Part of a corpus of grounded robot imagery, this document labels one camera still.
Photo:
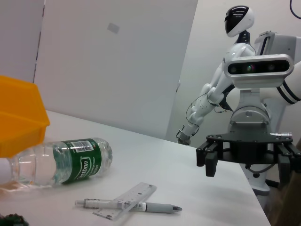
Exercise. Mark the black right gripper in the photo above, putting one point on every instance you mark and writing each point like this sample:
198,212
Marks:
247,150

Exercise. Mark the clear bottle with green label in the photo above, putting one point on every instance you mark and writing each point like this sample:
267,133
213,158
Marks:
70,160

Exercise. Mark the green plastic wrapper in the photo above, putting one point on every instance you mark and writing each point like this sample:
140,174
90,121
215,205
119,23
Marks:
14,220

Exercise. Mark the grey retractable pen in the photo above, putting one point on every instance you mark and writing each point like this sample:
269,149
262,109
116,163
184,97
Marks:
155,207

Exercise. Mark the transparent plastic ruler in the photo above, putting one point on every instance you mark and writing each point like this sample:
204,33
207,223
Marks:
138,191

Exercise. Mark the grey equipment box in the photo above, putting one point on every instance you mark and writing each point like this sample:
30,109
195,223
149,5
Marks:
282,44

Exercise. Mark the white humanoid robot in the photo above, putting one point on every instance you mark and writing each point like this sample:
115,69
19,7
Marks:
237,21

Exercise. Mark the white partition panel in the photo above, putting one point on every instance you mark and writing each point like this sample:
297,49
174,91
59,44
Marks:
105,82

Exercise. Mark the yellow plastic storage bin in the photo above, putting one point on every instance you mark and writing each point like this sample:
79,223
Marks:
21,113

